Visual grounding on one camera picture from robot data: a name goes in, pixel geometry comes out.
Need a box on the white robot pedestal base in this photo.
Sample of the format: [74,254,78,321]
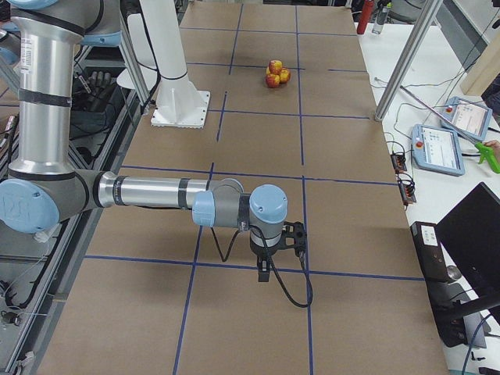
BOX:
[140,0,210,128]

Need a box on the wooden board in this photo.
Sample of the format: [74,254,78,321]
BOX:
[460,33,500,96]

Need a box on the near teach pendant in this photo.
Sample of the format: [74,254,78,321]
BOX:
[412,124,465,176]

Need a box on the teach pendant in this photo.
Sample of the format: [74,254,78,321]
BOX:
[412,124,465,176]
[442,96,492,141]

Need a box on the orange circuit board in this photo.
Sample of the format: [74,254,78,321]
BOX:
[396,173,416,207]
[387,141,407,173]

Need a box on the black monitor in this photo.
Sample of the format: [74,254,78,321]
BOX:
[435,181,500,325]

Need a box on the green handled grabber tool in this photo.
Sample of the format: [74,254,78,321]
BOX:
[400,85,500,174]

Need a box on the red yellow lone apple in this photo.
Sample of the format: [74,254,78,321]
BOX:
[268,59,283,74]

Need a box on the red yellow apple front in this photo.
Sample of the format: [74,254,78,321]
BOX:
[265,73,281,88]

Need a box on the clear water bottle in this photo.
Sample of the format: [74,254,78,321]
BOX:
[372,0,392,34]

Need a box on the aluminium frame post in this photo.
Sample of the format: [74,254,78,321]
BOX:
[374,0,443,122]

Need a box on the far teach pendant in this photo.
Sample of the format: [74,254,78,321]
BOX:
[442,96,492,141]

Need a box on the orange circuit board lower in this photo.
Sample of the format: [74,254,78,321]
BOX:
[396,173,416,207]

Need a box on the orange circuit board upper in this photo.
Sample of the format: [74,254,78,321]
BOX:
[387,141,407,173]

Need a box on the red bottle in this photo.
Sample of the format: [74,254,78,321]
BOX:
[356,0,374,35]

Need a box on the red yellow apple back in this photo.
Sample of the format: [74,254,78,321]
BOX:
[279,67,291,84]

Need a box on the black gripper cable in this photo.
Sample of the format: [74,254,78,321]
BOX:
[210,226,314,309]

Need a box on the blue network cable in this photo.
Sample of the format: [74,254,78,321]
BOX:
[459,312,491,375]

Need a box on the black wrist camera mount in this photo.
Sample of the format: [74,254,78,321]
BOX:
[280,221,307,257]

